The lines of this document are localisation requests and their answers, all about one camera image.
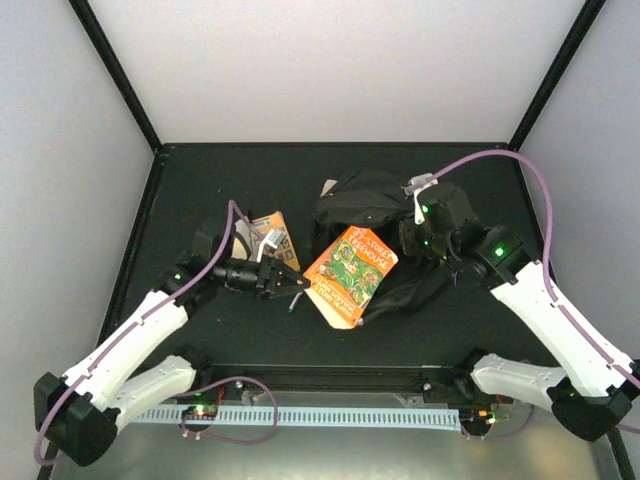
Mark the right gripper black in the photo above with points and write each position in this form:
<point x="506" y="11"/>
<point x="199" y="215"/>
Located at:
<point x="411" y="243"/>

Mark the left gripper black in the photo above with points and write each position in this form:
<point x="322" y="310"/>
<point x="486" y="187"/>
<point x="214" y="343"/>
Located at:
<point x="276" y="268"/>

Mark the green cap marker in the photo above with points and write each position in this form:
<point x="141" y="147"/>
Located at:
<point x="294" y="302"/>

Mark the orange thick book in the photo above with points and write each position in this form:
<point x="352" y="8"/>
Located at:
<point x="345" y="277"/>

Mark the black student bag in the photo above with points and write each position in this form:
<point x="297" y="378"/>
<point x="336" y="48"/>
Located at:
<point x="373" y="199"/>

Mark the thin orange yellow booklet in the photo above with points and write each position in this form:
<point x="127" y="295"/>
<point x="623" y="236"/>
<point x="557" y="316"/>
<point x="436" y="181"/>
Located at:
<point x="286" y="252"/>

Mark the cream fabric pencil case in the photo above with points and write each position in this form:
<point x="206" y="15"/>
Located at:
<point x="328" y="185"/>

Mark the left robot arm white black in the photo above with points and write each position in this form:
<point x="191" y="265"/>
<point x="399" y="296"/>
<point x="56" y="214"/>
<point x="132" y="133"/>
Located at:
<point x="82" y="411"/>

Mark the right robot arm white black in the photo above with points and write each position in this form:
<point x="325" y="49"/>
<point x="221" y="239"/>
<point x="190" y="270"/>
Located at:
<point x="594" y="384"/>

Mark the white tissue packet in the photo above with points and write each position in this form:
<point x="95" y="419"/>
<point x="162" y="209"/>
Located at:
<point x="241" y="242"/>

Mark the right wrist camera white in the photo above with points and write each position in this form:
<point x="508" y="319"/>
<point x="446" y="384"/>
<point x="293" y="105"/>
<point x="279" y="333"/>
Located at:
<point x="413" y="188"/>

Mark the black front rail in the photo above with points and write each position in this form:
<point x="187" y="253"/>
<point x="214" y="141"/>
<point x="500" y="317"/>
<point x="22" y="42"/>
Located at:
<point x="443" y="383"/>

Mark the light blue slotted cable duct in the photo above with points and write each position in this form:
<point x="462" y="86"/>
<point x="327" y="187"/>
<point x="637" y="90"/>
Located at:
<point x="337" y="417"/>

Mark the right black frame post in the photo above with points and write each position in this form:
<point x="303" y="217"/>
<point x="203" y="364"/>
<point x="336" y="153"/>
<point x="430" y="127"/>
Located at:
<point x="570" y="45"/>

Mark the black frame post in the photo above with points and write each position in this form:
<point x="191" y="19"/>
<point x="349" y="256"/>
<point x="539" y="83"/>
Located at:
<point x="103" y="47"/>
<point x="570" y="45"/>

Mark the left black frame post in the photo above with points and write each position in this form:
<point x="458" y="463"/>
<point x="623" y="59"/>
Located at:
<point x="103" y="47"/>

